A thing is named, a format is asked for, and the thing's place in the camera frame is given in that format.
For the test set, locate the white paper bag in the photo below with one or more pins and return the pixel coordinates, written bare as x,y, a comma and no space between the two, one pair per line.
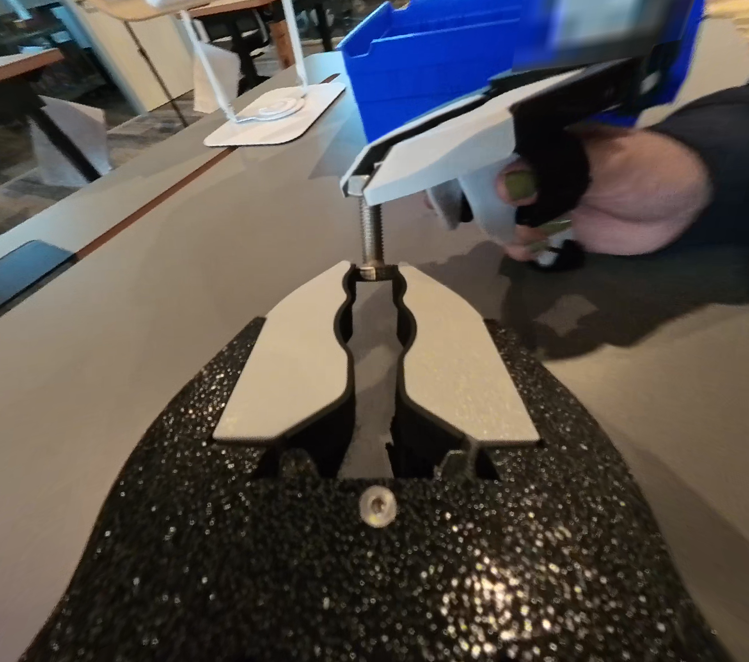
70,141
213,77

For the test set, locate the steel hex nut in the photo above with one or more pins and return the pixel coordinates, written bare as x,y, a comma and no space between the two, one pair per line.
374,272

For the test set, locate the person's right hand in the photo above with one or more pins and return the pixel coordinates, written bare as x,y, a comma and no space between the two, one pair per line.
638,188

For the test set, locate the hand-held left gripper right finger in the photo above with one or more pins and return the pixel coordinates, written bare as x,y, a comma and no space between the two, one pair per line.
468,369

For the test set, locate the person's right forearm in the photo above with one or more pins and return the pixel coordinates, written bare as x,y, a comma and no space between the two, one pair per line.
725,147

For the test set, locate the blue plastic bin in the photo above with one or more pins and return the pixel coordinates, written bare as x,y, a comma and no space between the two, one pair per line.
433,48

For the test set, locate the instruction sign stand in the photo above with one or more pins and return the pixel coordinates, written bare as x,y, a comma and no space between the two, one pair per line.
281,127

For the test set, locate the brown top office desk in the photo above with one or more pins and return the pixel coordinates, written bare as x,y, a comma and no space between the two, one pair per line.
29,59

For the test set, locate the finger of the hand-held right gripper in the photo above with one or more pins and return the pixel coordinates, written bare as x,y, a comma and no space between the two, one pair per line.
444,153
409,125

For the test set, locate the steel hex bolt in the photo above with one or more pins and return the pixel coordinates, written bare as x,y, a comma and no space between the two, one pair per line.
373,235

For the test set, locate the wooden desk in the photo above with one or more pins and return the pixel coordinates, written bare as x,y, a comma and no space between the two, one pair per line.
284,45

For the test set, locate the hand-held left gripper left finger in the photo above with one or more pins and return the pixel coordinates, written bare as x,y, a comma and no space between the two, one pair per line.
286,369

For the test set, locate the black flat device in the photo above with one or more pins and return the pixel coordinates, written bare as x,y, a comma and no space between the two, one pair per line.
29,273

